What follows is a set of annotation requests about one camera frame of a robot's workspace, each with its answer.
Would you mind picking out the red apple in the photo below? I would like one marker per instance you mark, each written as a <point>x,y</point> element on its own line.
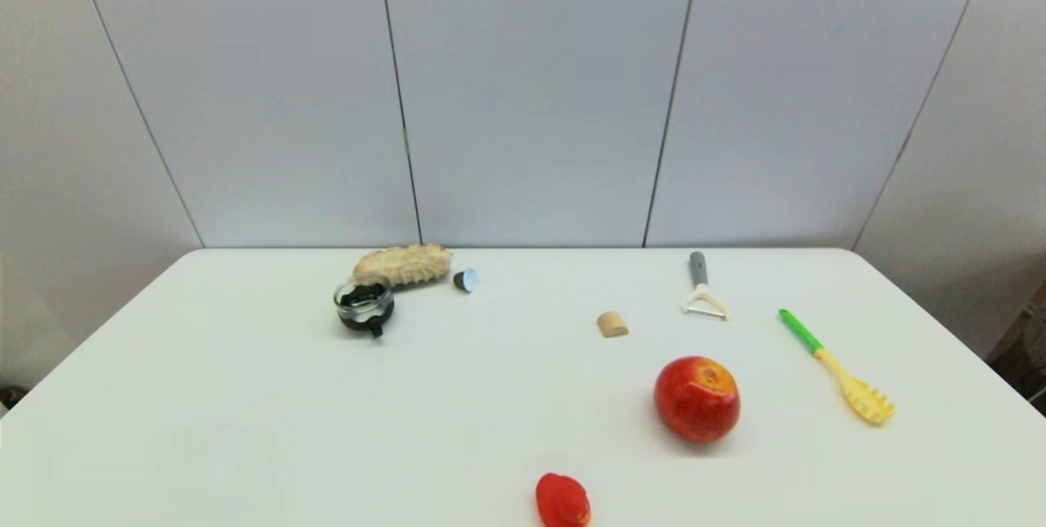
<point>696,400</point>

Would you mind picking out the small red toy fruit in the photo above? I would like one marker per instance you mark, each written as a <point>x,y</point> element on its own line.
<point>561,502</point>

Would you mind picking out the dark floor object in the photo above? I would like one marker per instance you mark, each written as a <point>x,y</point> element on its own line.
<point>10,396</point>

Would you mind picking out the glass cup with black base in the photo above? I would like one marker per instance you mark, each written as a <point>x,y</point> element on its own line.
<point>364,308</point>

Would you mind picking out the small brown coffee capsule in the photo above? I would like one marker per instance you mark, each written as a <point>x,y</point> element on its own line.
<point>465,280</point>

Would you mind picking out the dark brown furniture piece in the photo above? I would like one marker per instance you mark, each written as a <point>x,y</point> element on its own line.
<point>1025,355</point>

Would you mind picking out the beige half-round wooden block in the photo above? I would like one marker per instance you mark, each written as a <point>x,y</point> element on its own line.
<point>611,324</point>

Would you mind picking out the long braided brown bread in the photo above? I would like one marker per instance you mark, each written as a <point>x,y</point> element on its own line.
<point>409,263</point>

